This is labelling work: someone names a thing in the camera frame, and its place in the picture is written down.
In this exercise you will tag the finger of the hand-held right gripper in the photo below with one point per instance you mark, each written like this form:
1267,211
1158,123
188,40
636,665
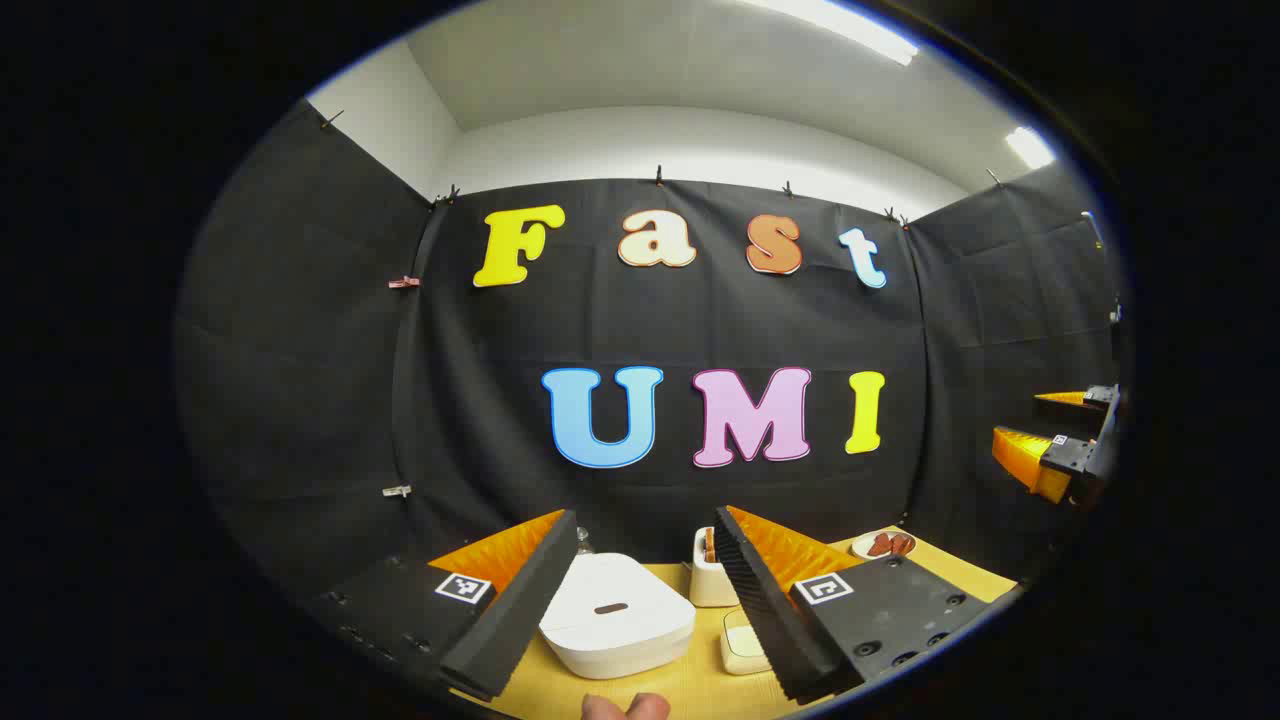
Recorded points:
1030,460
1075,399

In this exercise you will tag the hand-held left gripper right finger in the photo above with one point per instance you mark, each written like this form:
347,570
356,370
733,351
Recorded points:
765,610

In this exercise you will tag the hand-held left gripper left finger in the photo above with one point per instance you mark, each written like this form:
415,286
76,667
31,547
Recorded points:
530,600

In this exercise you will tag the white rice cooker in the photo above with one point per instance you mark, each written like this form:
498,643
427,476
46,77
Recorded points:
620,635

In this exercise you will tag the white divided grain dish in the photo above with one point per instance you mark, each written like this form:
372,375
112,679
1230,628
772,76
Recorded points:
743,645

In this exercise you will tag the white toaster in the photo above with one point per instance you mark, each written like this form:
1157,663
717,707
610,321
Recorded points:
708,585

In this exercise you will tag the toasted bread slice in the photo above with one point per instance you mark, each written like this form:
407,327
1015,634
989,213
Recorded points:
709,545

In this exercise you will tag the white round plate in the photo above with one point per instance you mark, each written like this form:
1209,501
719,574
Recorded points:
860,548

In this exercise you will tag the red meat piece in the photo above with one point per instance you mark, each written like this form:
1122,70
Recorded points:
900,545
879,546

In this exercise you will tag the short ceiling light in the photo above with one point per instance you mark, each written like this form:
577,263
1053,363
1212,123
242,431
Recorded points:
1030,147

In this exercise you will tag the black backdrop cloth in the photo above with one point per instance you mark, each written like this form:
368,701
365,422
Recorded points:
300,350

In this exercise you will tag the red cloth clip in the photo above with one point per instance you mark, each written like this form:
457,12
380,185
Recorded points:
404,283

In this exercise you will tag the long ceiling light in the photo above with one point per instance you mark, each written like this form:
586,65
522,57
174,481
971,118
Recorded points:
850,25

